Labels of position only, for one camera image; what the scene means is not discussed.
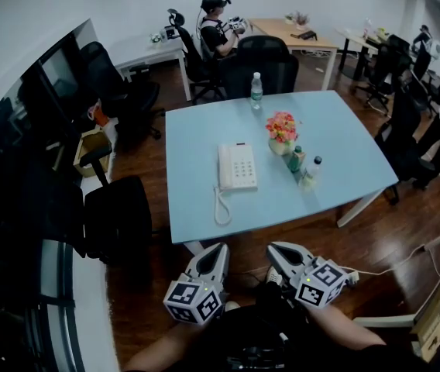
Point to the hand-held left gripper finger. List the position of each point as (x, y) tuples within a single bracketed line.
[(193, 264), (224, 266)]

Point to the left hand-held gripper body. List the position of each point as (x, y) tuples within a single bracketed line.
[(189, 300)]

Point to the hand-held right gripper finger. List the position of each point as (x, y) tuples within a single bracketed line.
[(282, 267), (291, 249)]

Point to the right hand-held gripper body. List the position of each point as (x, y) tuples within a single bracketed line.
[(320, 283)]

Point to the white telephone base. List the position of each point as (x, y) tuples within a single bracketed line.
[(244, 167)]

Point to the white telephone handset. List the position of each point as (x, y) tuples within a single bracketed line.
[(224, 167)]

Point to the person's right forearm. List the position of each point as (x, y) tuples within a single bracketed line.
[(340, 329)]

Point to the person's left forearm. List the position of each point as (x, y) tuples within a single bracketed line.
[(166, 345)]

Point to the person's white shoe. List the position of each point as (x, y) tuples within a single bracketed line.
[(272, 275), (231, 305)]

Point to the person's black clothing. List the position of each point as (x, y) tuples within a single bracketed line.
[(274, 324)]

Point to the clear bottle black cap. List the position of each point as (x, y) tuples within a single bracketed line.
[(311, 173)]

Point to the white table leg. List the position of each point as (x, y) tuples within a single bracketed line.
[(359, 207)]

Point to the green drink bottle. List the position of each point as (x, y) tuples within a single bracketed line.
[(295, 160)]

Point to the orange flowers in white pot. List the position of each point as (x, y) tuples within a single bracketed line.
[(280, 130)]

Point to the brown cardboard box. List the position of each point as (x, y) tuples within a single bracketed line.
[(437, 316)]

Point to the open cardboard box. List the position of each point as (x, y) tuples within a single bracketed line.
[(92, 153)]

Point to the clear water bottle green label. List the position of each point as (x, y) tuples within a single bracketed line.
[(256, 91)]

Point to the orange bag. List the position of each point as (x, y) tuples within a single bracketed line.
[(100, 114)]

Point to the black mesh office chair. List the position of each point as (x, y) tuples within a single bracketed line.
[(258, 68)]

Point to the black office chair with headrest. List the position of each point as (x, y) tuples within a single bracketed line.
[(193, 60)]

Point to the wooden desk white legs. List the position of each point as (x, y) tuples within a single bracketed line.
[(293, 39)]

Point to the dark glass partition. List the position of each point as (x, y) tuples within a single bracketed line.
[(30, 130)]

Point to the black flat object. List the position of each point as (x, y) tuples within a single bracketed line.
[(305, 35)]

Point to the wooden desk black legs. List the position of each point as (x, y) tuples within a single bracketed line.
[(353, 39)]

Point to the small white flower pot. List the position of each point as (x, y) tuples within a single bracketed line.
[(155, 39)]

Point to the small potted flowers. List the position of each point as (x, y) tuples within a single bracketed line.
[(299, 18)]

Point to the black and white box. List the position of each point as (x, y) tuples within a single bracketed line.
[(170, 32)]

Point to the white table frame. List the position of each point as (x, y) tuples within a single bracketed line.
[(394, 319)]

